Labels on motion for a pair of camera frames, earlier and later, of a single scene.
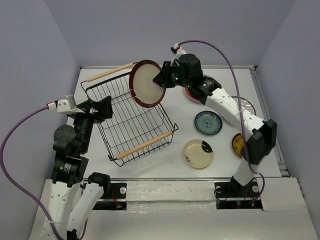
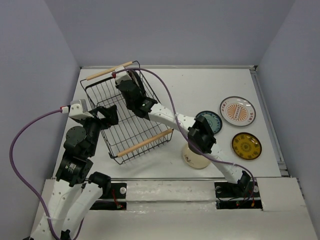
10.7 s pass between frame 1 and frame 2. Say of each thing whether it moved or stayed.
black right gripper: moved
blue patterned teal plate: stayed
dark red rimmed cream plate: moved
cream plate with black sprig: stayed
